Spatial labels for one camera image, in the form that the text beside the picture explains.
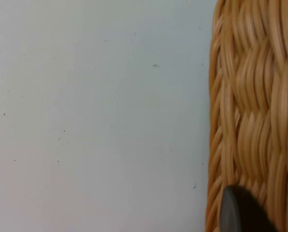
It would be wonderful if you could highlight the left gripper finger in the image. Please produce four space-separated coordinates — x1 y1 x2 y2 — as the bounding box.
218 185 281 232

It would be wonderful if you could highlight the brown wicker basket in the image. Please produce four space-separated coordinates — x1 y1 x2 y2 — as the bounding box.
205 0 288 232

